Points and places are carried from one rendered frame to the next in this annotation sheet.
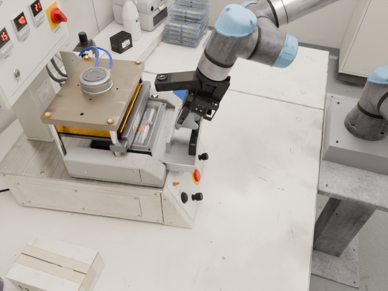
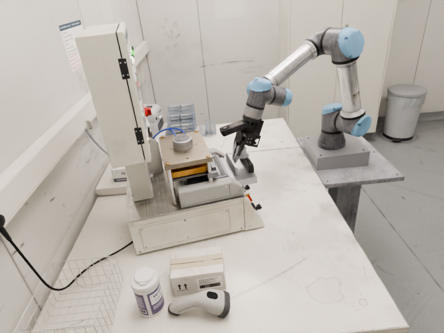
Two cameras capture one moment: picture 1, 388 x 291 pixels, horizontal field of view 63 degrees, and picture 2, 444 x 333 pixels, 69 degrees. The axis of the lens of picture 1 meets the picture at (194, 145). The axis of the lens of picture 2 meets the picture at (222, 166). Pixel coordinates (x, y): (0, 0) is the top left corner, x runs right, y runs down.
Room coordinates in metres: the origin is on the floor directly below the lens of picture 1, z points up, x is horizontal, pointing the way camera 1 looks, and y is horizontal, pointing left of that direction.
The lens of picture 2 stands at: (-0.48, 0.47, 1.66)
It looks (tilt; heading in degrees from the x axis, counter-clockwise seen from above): 30 degrees down; 342
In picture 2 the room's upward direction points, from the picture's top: 5 degrees counter-clockwise
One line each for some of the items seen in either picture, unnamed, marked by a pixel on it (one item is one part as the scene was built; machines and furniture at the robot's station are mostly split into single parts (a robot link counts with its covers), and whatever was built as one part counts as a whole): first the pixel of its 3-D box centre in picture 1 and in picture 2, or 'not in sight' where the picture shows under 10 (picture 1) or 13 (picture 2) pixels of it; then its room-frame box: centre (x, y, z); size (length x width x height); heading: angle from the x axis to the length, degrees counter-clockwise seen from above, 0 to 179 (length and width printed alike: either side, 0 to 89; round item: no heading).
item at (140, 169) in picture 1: (116, 167); (211, 191); (0.53, 0.20, 0.97); 0.25 x 0.05 x 0.07; 83
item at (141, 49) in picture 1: (116, 51); (139, 153); (1.42, 0.40, 0.77); 0.84 x 0.30 x 0.04; 162
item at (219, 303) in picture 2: not in sight; (198, 304); (0.19, 0.37, 0.79); 0.20 x 0.08 x 0.08; 72
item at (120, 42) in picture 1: (121, 41); not in sight; (1.41, 0.36, 0.83); 0.09 x 0.06 x 0.07; 147
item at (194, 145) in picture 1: (196, 130); (246, 160); (0.64, 0.00, 0.99); 0.15 x 0.02 x 0.04; 173
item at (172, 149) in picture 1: (148, 130); (215, 170); (0.66, 0.13, 0.97); 0.30 x 0.22 x 0.08; 83
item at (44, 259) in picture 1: (58, 271); (198, 270); (0.32, 0.33, 0.80); 0.19 x 0.13 x 0.09; 72
